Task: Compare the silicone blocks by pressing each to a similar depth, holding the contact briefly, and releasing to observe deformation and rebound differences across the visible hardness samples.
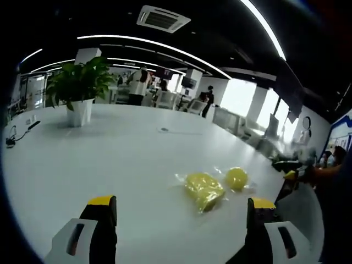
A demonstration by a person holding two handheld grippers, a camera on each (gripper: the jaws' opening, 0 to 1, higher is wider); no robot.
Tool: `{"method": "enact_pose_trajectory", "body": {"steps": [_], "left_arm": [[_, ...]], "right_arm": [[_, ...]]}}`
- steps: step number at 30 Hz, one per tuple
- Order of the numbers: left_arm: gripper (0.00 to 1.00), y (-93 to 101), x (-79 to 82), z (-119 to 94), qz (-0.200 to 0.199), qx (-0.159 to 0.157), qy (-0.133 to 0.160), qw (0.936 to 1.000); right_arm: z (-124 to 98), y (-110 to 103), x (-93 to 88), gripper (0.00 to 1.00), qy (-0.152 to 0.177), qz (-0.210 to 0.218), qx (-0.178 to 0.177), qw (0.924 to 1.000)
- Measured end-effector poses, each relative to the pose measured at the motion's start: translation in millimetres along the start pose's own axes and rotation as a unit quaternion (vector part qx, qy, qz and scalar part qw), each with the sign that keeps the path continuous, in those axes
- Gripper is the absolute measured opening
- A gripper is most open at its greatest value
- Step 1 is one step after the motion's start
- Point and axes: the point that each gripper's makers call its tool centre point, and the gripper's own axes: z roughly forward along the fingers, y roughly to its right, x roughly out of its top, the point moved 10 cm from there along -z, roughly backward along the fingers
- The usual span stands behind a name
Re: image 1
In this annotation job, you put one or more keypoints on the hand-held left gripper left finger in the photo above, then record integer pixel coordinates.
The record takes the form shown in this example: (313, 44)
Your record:
(102, 220)

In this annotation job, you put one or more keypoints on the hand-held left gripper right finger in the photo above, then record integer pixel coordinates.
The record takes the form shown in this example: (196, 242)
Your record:
(258, 220)

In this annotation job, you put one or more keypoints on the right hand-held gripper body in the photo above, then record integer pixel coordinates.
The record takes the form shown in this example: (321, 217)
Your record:
(306, 157)

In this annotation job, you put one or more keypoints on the round yellow silicone block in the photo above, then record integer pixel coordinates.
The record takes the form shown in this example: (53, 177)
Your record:
(236, 178)

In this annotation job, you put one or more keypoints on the large yellow silicone block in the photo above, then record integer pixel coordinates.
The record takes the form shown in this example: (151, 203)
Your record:
(204, 191)

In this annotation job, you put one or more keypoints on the person's right hand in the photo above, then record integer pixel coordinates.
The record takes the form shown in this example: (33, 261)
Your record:
(307, 176)

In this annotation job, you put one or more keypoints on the white humanoid robot figure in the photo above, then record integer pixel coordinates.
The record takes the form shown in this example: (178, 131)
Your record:
(305, 132)

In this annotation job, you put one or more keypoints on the clear plastic bag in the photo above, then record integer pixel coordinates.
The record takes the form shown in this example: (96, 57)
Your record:
(181, 178)

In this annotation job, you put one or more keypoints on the white office chair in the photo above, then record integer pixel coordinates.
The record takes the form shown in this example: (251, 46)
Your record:
(165, 99)
(196, 105)

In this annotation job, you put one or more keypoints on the white plant pot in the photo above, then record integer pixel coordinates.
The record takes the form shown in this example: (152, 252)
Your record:
(79, 113)

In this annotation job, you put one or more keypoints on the small grey object on table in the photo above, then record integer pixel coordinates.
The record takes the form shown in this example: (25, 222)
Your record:
(164, 129)

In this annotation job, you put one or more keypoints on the black monitor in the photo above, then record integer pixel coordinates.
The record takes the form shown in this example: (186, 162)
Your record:
(189, 82)

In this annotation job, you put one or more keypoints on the long ceiling light strip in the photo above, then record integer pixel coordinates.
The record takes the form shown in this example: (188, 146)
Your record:
(154, 44)
(264, 27)

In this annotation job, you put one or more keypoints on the green potted plant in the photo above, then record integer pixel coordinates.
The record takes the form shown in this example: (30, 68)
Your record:
(79, 79)

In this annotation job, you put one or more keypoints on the ceiling air conditioner vent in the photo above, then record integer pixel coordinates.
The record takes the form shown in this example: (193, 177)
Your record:
(162, 18)

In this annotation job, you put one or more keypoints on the blue wall poster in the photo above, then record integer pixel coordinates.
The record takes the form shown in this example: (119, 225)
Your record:
(341, 134)

